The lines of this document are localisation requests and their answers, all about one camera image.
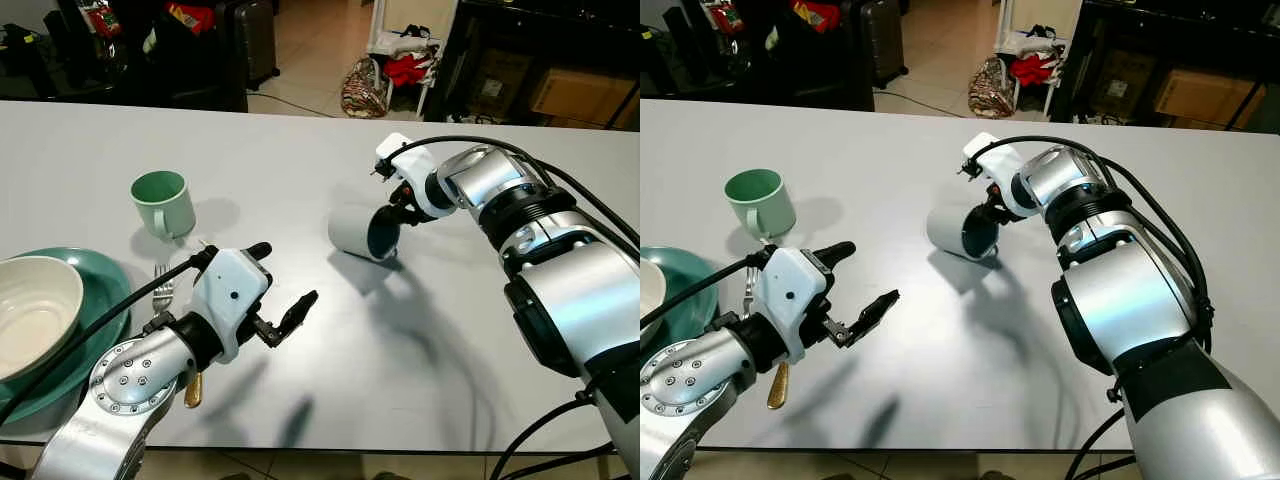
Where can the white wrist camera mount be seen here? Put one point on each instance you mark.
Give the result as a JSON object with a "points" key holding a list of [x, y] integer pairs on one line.
{"points": [[790, 300], [1000, 165], [225, 295], [420, 172]]}

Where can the teal green plate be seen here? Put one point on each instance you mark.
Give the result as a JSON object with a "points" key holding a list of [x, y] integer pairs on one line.
{"points": [[690, 290], [105, 300]]}

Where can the red printed packet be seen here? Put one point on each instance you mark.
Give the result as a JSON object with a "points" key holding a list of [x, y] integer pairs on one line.
{"points": [[722, 16], [100, 18]]}

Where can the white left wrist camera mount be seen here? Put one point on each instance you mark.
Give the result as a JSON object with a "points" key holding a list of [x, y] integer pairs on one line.
{"points": [[790, 300], [225, 295]]}

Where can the dark grey suitcase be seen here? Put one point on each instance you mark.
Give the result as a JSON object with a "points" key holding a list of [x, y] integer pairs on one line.
{"points": [[255, 45], [885, 45]]}

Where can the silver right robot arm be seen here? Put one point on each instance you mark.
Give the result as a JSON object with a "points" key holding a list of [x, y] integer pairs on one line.
{"points": [[570, 300], [1130, 310]]}

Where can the white metal rack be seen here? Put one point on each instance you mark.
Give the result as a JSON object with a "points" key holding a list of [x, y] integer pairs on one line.
{"points": [[376, 20], [1003, 15]]}

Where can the black cabinet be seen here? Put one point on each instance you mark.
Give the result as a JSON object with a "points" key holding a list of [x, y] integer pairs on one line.
{"points": [[500, 25], [1150, 30]]}

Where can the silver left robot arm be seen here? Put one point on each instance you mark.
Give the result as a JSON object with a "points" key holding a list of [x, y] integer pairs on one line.
{"points": [[120, 400], [700, 400]]}

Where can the cream white bowl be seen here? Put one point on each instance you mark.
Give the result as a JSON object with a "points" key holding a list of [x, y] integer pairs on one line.
{"points": [[35, 310], [650, 290]]}

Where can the dark brown cardboard box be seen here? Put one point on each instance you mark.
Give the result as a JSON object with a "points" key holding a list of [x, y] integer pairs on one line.
{"points": [[503, 85], [1125, 85]]}

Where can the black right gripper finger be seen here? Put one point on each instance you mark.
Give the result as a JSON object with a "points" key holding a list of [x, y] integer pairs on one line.
{"points": [[997, 214], [393, 220]]}

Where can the white cloth bundle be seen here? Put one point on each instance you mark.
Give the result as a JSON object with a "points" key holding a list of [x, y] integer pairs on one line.
{"points": [[405, 42], [1030, 42]]}

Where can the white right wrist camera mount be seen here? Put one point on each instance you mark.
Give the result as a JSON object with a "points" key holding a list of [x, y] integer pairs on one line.
{"points": [[1000, 165], [420, 172]]}

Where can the black bag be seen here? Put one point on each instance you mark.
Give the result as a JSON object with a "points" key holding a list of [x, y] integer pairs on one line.
{"points": [[25, 65], [660, 65]]}

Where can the black shelf unit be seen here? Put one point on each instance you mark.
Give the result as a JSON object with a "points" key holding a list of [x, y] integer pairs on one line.
{"points": [[820, 75], [190, 75]]}

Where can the red cloth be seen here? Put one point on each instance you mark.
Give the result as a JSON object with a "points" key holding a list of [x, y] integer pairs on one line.
{"points": [[1032, 70], [405, 70]]}

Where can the light green mug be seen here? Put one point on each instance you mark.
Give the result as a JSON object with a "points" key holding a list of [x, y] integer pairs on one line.
{"points": [[770, 212], [170, 215]]}

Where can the grey mug teal inside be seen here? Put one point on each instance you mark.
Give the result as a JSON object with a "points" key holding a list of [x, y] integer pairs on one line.
{"points": [[350, 232], [950, 232]]}

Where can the red bag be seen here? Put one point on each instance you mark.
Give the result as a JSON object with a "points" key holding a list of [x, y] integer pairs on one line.
{"points": [[190, 15], [815, 14]]}

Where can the light brown cardboard box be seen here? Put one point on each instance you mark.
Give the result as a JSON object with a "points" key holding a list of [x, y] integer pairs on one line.
{"points": [[1205, 97], [575, 97]]}

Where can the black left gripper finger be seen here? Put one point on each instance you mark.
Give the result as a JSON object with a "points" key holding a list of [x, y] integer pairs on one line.
{"points": [[876, 312], [836, 254], [258, 251], [298, 314]]}

